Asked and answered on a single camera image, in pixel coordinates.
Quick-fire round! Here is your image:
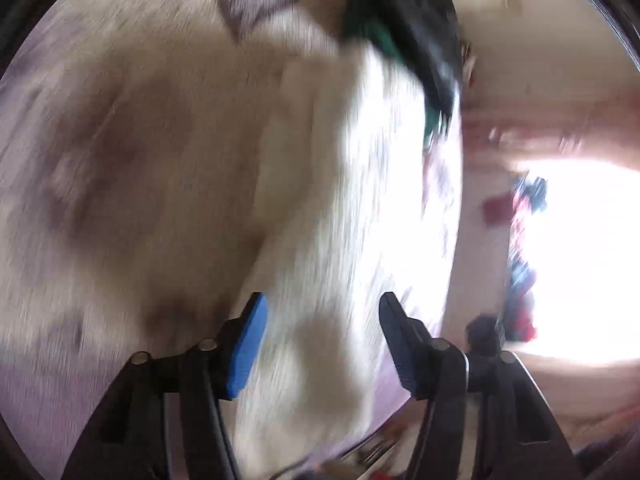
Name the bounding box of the pile of mixed clothes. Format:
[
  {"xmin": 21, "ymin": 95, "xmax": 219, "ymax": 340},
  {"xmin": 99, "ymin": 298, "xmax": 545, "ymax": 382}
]
[{"xmin": 482, "ymin": 172, "xmax": 551, "ymax": 345}]

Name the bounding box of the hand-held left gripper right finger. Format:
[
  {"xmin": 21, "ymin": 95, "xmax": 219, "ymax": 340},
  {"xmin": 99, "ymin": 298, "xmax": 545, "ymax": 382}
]
[{"xmin": 378, "ymin": 292, "xmax": 583, "ymax": 480}]

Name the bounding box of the black leather jacket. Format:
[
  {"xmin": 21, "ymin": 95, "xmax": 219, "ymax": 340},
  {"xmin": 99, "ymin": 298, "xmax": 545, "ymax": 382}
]
[{"xmin": 345, "ymin": 0, "xmax": 466, "ymax": 117}]

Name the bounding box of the floral plush blanket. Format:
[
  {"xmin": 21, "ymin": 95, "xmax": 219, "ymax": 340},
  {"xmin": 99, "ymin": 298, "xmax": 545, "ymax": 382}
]
[{"xmin": 0, "ymin": 0, "xmax": 465, "ymax": 477}]

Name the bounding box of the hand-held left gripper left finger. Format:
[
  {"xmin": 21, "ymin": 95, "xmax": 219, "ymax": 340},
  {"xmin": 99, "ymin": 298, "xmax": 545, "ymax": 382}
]
[{"xmin": 61, "ymin": 292, "xmax": 268, "ymax": 480}]

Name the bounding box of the white tweed jacket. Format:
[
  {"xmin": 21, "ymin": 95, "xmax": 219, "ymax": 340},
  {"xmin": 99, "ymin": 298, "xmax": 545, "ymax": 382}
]
[{"xmin": 220, "ymin": 40, "xmax": 463, "ymax": 467}]

